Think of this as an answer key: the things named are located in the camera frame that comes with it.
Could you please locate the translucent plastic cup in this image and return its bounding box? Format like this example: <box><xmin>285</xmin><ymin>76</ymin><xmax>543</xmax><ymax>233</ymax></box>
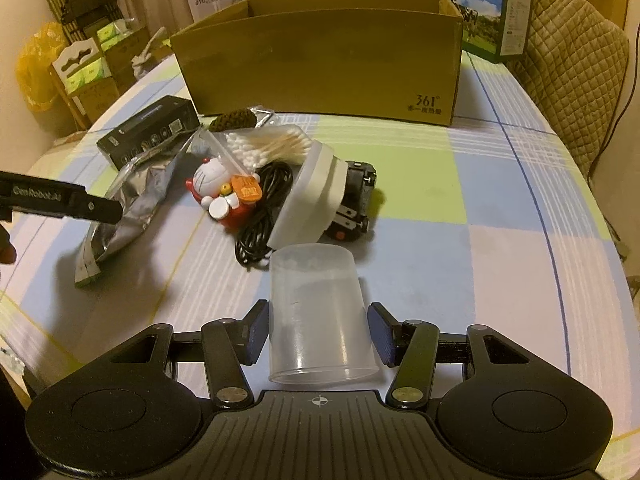
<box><xmin>269</xmin><ymin>243</ymin><xmax>378</xmax><ymax>386</ymax></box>

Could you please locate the black cable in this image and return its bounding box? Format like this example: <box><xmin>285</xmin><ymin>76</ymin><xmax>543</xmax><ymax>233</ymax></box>
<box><xmin>233</xmin><ymin>160</ymin><xmax>294</xmax><ymax>270</ymax></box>

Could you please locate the silver foil pouch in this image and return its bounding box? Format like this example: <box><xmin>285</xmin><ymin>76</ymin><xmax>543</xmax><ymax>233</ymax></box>
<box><xmin>74</xmin><ymin>127</ymin><xmax>204</xmax><ymax>287</ymax></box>

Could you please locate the black toy car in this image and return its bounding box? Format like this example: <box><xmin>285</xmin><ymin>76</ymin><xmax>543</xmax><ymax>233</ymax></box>
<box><xmin>324</xmin><ymin>160</ymin><xmax>376</xmax><ymax>242</ymax></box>

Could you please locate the red white cat figurine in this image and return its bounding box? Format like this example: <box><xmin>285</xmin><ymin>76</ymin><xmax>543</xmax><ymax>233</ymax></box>
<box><xmin>184</xmin><ymin>158</ymin><xmax>264</xmax><ymax>232</ymax></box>

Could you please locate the black shaver box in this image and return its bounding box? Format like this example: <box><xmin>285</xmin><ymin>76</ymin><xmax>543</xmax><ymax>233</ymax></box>
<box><xmin>96</xmin><ymin>96</ymin><xmax>200</xmax><ymax>170</ymax></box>

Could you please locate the bag of cotton swabs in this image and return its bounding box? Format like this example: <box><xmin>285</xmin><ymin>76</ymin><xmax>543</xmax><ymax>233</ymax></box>
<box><xmin>213</xmin><ymin>124</ymin><xmax>312</xmax><ymax>172</ymax></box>

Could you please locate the brown braided paracord bracelet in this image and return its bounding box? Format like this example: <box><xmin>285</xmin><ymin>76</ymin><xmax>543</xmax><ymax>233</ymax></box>
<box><xmin>207</xmin><ymin>108</ymin><xmax>260</xmax><ymax>134</ymax></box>

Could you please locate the clear plastic case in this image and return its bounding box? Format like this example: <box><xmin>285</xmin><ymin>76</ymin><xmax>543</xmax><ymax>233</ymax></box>
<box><xmin>250</xmin><ymin>105</ymin><xmax>274</xmax><ymax>128</ymax></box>

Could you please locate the person's left hand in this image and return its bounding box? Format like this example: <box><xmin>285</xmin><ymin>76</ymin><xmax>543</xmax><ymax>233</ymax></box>
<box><xmin>0</xmin><ymin>226</ymin><xmax>16</xmax><ymax>264</ymax></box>

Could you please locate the green tissue pack carton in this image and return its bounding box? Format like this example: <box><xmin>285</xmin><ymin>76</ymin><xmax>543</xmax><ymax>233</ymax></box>
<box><xmin>52</xmin><ymin>38</ymin><xmax>112</xmax><ymax>96</ymax></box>

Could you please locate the yellow plastic bag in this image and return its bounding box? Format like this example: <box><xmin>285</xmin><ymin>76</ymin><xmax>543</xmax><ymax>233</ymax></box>
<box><xmin>15</xmin><ymin>22</ymin><xmax>67</xmax><ymax>113</ymax></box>

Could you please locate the white foam block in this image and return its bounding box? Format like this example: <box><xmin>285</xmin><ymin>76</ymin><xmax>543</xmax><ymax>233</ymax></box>
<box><xmin>268</xmin><ymin>141</ymin><xmax>348</xmax><ymax>250</ymax></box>

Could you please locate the black folding rack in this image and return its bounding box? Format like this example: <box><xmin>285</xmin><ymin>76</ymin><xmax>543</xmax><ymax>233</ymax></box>
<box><xmin>46</xmin><ymin>0</ymin><xmax>122</xmax><ymax>44</ymax></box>

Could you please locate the brown cardboard box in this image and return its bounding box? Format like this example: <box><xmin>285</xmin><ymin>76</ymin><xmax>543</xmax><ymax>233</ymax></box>
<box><xmin>171</xmin><ymin>0</ymin><xmax>463</xmax><ymax>126</ymax></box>

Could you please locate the beige quilted chair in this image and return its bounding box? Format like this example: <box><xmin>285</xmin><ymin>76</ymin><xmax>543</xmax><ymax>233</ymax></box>
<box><xmin>506</xmin><ymin>0</ymin><xmax>629</xmax><ymax>176</ymax></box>

